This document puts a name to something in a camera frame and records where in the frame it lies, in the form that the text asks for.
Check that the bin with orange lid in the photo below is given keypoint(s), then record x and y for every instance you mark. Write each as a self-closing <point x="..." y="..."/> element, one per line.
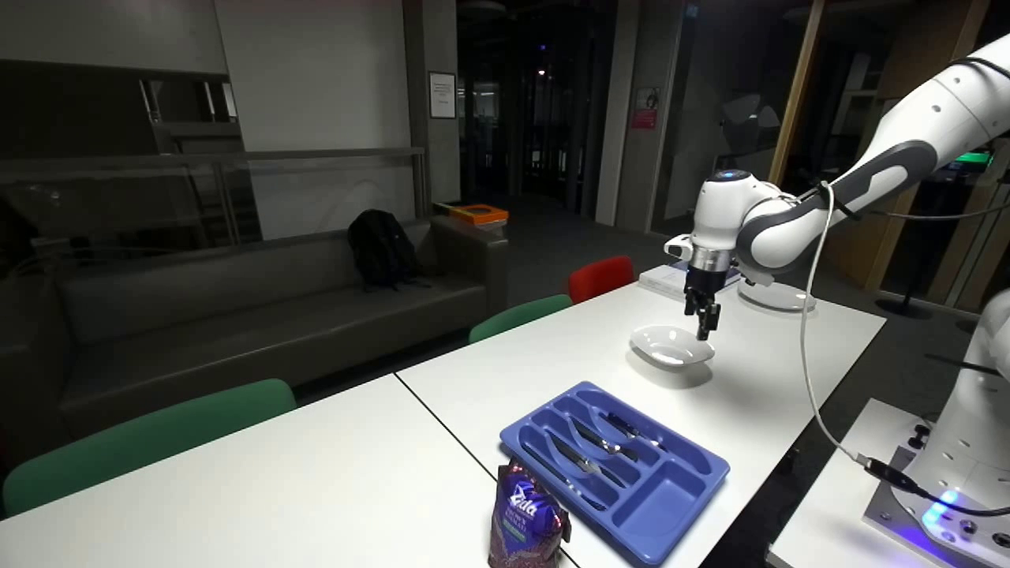
<point x="476" y="217"/>

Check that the white flat plate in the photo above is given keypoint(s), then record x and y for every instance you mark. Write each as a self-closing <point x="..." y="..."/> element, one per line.
<point x="775" y="300"/>

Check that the framed paper notice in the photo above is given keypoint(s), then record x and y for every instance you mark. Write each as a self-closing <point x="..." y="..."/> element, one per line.
<point x="445" y="97"/>

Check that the purple snack bag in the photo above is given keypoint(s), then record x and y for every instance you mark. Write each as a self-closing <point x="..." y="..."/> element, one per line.
<point x="526" y="523"/>

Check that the wooden post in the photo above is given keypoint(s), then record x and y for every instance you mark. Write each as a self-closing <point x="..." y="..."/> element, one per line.
<point x="797" y="84"/>

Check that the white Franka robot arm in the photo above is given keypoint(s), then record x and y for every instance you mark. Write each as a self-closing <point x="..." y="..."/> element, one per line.
<point x="903" y="170"/>

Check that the black backpack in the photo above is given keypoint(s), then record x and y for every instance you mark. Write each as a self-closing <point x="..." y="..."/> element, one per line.
<point x="381" y="252"/>

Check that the red wall sign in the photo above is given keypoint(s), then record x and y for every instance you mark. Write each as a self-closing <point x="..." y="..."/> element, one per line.
<point x="644" y="118"/>

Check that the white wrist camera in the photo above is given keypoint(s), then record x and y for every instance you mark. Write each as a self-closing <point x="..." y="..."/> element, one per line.
<point x="679" y="247"/>

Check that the red chair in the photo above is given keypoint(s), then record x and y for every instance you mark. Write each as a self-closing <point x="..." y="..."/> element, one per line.
<point x="601" y="275"/>

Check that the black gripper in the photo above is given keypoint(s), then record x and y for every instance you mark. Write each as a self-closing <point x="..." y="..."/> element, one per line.
<point x="703" y="284"/>

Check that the grey sofa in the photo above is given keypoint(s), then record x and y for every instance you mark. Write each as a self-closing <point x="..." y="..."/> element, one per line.
<point x="210" y="326"/>

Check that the white deep plate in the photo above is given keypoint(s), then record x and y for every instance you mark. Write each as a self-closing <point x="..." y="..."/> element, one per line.
<point x="669" y="350"/>

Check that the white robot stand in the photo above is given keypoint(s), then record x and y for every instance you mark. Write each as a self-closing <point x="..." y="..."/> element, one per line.
<point x="833" y="505"/>

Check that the dark cutlery piece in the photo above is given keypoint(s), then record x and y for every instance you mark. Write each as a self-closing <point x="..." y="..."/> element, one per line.
<point x="625" y="426"/>
<point x="577" y="460"/>

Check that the glass balustrade railing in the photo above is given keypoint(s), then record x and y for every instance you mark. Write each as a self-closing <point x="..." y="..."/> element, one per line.
<point x="210" y="161"/>

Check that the blue cutlery tray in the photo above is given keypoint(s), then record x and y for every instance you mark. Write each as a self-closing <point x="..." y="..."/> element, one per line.
<point x="651" y="505"/>

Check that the green chair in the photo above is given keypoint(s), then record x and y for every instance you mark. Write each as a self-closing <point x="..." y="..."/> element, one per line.
<point x="147" y="436"/>
<point x="519" y="315"/>

